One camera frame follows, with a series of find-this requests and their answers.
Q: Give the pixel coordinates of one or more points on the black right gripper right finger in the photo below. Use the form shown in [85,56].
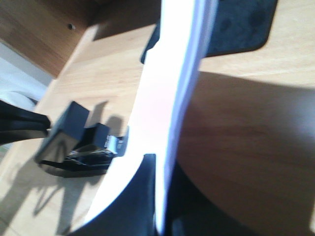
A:
[190,213]

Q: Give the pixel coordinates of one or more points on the black orange stapler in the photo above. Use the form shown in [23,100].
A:
[74,150]

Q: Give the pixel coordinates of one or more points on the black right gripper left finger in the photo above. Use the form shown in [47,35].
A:
[132,213]

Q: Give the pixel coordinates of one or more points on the black computer monitor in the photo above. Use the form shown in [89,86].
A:
[207,28]

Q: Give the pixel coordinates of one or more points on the white paper sheet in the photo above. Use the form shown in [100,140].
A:
[154,127]

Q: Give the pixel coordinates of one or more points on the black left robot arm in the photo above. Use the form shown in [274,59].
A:
[17,124]

